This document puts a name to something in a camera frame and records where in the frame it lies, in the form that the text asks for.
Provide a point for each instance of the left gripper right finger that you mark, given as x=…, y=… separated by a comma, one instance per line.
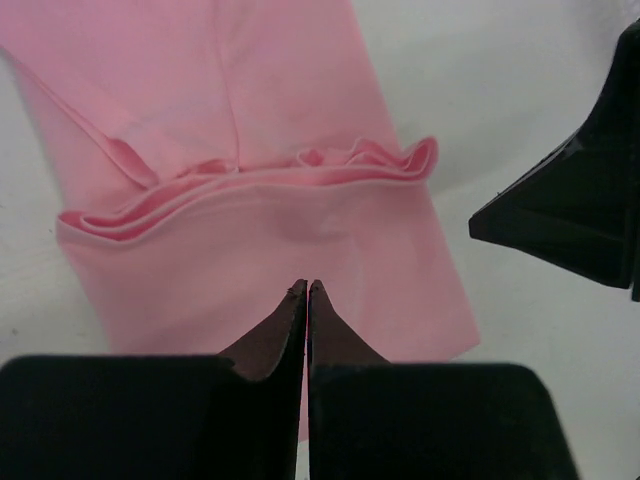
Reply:
x=373, y=419

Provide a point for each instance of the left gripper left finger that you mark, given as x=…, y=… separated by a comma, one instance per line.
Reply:
x=233, y=415

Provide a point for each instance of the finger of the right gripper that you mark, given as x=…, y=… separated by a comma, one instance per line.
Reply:
x=578, y=208

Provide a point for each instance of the pink t shirt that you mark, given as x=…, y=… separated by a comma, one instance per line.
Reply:
x=212, y=153

